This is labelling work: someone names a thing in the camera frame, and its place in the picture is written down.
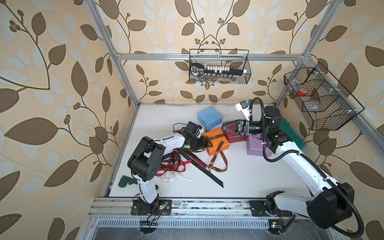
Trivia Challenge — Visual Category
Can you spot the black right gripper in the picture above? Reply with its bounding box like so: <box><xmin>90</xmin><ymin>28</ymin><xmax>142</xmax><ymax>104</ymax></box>
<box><xmin>223</xmin><ymin>119</ymin><xmax>269</xmax><ymax>138</ymax></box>

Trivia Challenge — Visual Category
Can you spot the orange gift box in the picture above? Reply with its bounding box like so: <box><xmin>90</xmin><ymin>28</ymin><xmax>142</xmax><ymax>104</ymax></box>
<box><xmin>202</xmin><ymin>128</ymin><xmax>230</xmax><ymax>156</ymax></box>

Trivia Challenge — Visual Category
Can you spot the dark red gift box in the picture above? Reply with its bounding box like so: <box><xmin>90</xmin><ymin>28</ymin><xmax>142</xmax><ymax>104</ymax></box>
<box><xmin>222</xmin><ymin>121</ymin><xmax>248</xmax><ymax>144</ymax></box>

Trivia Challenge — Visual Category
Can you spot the brown satin ribbon bow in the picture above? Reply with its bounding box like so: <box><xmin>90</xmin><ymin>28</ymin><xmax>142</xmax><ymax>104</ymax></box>
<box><xmin>182</xmin><ymin>133</ymin><xmax>229</xmax><ymax>173</ymax></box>

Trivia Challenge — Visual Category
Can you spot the purple gift box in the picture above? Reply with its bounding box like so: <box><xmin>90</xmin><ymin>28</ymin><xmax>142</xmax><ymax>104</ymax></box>
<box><xmin>246</xmin><ymin>135</ymin><xmax>264</xmax><ymax>157</ymax></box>

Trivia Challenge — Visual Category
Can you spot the black lettered ribbon bow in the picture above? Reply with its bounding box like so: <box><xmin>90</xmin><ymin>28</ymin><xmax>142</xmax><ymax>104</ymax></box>
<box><xmin>172</xmin><ymin>148</ymin><xmax>226</xmax><ymax>188</ymax></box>

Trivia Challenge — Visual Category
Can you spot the blue gift box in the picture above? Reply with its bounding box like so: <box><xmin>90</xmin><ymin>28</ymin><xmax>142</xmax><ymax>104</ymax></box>
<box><xmin>197</xmin><ymin>107</ymin><xmax>223</xmax><ymax>132</ymax></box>

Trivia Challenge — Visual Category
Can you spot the red satin ribbon bow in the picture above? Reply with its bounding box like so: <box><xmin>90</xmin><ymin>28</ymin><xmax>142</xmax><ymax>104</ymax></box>
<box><xmin>156</xmin><ymin>151</ymin><xmax>192</xmax><ymax>177</ymax></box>

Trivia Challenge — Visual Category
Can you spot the white satin ribbon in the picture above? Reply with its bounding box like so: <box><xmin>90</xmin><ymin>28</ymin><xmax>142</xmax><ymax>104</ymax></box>
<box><xmin>161</xmin><ymin>171</ymin><xmax>193</xmax><ymax>183</ymax></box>

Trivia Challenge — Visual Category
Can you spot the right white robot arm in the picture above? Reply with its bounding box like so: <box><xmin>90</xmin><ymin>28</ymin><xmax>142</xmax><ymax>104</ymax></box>
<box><xmin>223</xmin><ymin>101</ymin><xmax>364</xmax><ymax>235</ymax></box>

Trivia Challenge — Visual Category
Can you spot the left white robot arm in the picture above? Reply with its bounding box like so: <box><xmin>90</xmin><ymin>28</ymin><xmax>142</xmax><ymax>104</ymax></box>
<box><xmin>128</xmin><ymin>131</ymin><xmax>213</xmax><ymax>206</ymax></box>

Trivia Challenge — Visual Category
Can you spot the green plastic tool case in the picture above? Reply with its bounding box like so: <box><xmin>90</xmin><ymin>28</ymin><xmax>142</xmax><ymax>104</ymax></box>
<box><xmin>280</xmin><ymin>118</ymin><xmax>305</xmax><ymax>149</ymax></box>

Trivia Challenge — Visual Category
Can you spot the red item in basket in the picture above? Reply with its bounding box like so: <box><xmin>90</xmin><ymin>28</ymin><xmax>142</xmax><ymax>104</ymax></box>
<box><xmin>297</xmin><ymin>88</ymin><xmax>309</xmax><ymax>97</ymax></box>

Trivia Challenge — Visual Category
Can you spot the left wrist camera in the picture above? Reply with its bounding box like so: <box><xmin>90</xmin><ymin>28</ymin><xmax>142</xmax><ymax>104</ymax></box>
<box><xmin>183</xmin><ymin>122</ymin><xmax>203</xmax><ymax>136</ymax></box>

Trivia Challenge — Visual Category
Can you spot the black wire back basket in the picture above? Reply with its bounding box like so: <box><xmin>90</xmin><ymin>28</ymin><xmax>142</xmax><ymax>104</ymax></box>
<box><xmin>188</xmin><ymin>48</ymin><xmax>252</xmax><ymax>85</ymax></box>

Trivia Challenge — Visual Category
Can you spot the black corrugated cable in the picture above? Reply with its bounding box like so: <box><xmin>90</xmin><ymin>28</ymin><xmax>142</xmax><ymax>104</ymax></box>
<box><xmin>248</xmin><ymin>97</ymin><xmax>365</xmax><ymax>238</ymax></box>

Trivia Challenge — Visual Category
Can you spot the black wire side basket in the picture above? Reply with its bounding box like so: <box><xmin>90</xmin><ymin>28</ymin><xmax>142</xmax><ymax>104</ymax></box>
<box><xmin>284</xmin><ymin>62</ymin><xmax>365</xmax><ymax>131</ymax></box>

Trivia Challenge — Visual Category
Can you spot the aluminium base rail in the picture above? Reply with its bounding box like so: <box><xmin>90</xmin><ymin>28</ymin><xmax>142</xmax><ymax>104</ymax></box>
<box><xmin>86</xmin><ymin>197</ymin><xmax>334</xmax><ymax>230</ymax></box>

